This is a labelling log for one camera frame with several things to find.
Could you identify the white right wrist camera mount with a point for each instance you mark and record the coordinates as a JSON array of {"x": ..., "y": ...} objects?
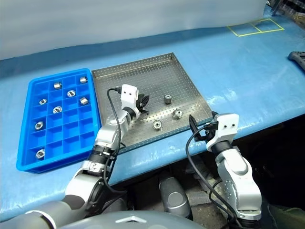
[{"x": 226, "y": 126}]

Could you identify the blue compartment tray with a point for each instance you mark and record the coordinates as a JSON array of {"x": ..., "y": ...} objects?
[{"x": 59, "y": 140}]

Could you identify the dark background clutter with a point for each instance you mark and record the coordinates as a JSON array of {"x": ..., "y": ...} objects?
[{"x": 291, "y": 8}]

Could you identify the grey robot torso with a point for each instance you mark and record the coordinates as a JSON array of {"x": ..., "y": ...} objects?
[{"x": 162, "y": 224}]

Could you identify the dark olive fabric item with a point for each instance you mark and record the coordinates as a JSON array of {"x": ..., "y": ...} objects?
[{"x": 288, "y": 218}]

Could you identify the metal nut tray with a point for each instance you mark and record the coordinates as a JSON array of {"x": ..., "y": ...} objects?
[
  {"x": 168, "y": 99},
  {"x": 177, "y": 113},
  {"x": 157, "y": 124}
]

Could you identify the grey rounded leg cover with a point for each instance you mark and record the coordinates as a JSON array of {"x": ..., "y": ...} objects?
[{"x": 175, "y": 200}]

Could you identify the perforated steel tray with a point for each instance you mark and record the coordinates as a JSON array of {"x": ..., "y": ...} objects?
[{"x": 162, "y": 78}]

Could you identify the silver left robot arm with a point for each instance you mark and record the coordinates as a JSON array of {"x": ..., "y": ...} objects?
[{"x": 104, "y": 136}]

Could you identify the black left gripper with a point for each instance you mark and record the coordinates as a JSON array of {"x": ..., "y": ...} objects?
[{"x": 140, "y": 103}]

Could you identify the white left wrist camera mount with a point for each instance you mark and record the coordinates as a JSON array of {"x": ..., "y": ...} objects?
[{"x": 128, "y": 94}]

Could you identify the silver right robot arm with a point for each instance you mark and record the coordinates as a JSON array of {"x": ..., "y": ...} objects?
[{"x": 238, "y": 181}]

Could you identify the blue table cover sheet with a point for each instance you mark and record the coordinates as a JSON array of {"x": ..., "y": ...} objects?
[{"x": 238, "y": 71}]

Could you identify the silver metal roller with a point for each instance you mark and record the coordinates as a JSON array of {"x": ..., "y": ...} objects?
[
  {"x": 57, "y": 109},
  {"x": 83, "y": 80},
  {"x": 57, "y": 85},
  {"x": 43, "y": 101},
  {"x": 70, "y": 93},
  {"x": 38, "y": 125},
  {"x": 84, "y": 100},
  {"x": 40, "y": 153}
]

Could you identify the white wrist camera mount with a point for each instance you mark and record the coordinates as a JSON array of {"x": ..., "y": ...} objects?
[
  {"x": 226, "y": 126},
  {"x": 128, "y": 94}
]

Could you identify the dark grey plastic object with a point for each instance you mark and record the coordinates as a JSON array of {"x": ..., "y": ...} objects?
[{"x": 299, "y": 58}]

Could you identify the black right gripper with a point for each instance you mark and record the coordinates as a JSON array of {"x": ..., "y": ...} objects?
[{"x": 207, "y": 132}]

